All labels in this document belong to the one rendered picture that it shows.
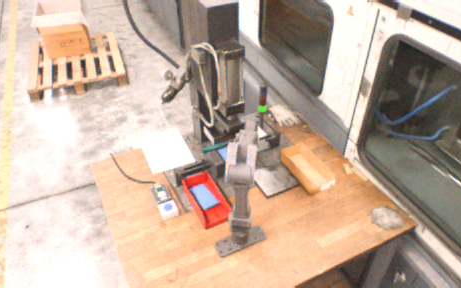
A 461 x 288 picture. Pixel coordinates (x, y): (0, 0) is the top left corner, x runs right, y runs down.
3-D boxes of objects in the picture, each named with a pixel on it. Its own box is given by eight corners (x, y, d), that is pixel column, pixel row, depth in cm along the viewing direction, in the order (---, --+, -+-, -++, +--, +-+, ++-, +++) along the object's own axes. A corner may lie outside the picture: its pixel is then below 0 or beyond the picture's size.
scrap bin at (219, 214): (205, 230, 149) (204, 220, 145) (183, 189, 166) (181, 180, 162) (232, 219, 153) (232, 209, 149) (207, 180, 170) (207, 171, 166)
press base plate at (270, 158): (186, 217, 158) (185, 213, 156) (150, 149, 192) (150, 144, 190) (312, 169, 179) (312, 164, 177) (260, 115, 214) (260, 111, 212)
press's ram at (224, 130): (215, 151, 158) (211, 92, 139) (192, 119, 176) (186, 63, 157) (252, 139, 165) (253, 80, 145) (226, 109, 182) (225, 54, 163)
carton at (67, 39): (45, 39, 471) (31, -2, 439) (95, 32, 486) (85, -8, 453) (43, 62, 422) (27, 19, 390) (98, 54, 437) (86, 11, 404)
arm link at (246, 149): (238, 127, 144) (226, 146, 114) (261, 129, 143) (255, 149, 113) (236, 158, 147) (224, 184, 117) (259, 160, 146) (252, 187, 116)
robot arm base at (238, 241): (212, 231, 138) (220, 246, 134) (259, 212, 145) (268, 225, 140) (213, 244, 144) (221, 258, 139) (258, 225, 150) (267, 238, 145)
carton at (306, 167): (310, 196, 163) (312, 183, 158) (279, 161, 180) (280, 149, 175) (333, 186, 167) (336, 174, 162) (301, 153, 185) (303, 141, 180)
